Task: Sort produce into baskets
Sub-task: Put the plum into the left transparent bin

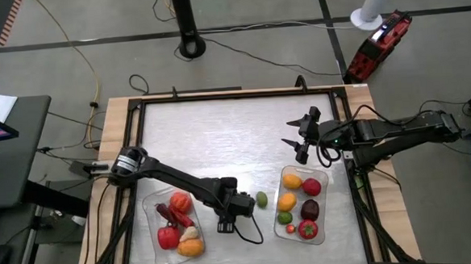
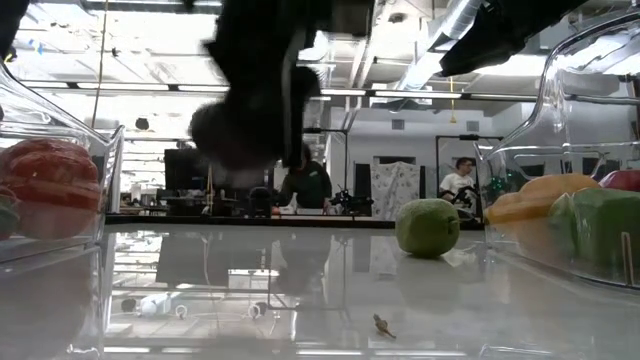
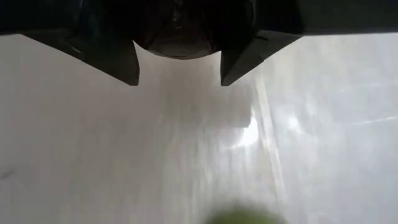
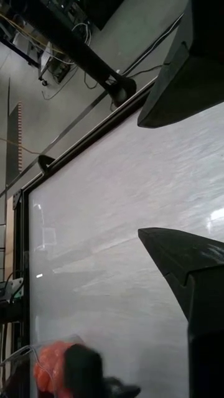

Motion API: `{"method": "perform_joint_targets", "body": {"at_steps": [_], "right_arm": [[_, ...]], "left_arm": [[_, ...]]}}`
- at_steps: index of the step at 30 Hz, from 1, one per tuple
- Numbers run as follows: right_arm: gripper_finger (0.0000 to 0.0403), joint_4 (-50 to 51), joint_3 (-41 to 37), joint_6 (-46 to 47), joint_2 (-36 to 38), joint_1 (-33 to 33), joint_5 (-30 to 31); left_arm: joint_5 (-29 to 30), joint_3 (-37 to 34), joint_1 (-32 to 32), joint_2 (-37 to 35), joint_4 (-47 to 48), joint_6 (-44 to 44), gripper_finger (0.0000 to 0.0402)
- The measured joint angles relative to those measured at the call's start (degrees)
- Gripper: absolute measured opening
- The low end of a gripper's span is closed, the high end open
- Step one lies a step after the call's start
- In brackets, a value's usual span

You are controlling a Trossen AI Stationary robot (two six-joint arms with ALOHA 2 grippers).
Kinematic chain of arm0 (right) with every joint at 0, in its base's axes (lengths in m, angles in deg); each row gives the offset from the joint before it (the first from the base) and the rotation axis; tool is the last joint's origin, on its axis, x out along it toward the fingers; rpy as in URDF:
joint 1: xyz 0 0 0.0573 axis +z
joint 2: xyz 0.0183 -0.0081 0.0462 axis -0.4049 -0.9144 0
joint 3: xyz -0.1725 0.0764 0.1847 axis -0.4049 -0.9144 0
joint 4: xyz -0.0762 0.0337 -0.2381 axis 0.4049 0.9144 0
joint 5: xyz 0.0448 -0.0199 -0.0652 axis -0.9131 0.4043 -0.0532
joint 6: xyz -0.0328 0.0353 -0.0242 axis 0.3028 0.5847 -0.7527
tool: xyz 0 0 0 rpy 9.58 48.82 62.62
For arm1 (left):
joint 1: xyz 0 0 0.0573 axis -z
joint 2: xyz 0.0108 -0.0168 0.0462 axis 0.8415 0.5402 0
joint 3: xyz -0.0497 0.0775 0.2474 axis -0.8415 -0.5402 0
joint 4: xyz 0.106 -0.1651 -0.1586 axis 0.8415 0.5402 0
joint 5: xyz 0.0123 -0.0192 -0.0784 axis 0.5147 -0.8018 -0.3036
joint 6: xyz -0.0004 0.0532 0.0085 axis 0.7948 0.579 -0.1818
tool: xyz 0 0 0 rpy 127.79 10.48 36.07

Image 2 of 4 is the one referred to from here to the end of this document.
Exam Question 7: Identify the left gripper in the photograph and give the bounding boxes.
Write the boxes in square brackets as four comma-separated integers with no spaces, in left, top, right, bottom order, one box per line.
[202,0,321,170]

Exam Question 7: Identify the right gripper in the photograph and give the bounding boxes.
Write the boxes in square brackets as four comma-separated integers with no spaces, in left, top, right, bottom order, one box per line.
[439,0,589,77]

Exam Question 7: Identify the dark purple round fruit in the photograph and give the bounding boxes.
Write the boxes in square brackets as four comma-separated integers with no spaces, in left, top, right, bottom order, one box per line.
[188,99,284,172]

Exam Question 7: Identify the large orange mango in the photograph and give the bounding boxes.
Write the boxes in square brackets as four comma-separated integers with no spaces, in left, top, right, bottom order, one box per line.
[483,173,601,226]

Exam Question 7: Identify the red apple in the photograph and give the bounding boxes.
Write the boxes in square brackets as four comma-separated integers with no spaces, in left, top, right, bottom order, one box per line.
[598,168,640,194]

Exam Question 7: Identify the large green lime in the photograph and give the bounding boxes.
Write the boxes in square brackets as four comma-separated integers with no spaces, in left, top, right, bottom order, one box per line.
[547,187,640,269]

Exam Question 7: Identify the person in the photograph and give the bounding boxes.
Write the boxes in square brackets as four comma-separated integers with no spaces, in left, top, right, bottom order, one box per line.
[438,156,479,206]
[277,144,334,211]

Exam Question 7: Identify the black robot rig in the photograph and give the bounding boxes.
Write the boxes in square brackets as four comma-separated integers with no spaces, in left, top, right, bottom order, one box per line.
[329,184,375,217]

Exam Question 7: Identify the clear plastic bin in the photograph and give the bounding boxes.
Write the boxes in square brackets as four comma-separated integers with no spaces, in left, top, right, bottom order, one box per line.
[472,9,640,294]
[0,62,126,271]

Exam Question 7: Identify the white patterned sheet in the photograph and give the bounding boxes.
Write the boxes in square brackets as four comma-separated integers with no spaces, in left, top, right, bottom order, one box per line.
[370,160,422,221]

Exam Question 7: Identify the dark monitor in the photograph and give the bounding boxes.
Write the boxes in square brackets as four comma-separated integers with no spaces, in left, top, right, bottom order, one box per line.
[163,148,211,192]

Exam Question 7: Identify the small green lime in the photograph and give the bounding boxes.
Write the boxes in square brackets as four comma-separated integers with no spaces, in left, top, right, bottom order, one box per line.
[394,198,461,260]

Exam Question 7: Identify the small brown stem scrap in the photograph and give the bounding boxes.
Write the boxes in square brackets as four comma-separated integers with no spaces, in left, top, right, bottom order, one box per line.
[372,313,398,340]

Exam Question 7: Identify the black frame stand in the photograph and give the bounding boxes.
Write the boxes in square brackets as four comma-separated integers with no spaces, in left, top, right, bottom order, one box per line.
[434,133,505,201]

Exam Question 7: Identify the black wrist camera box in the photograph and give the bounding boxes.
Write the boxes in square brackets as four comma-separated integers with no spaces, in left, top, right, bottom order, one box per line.
[302,0,377,37]

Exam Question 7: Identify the thin hanging cord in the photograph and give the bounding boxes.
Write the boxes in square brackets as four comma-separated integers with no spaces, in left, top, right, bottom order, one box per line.
[91,0,110,129]

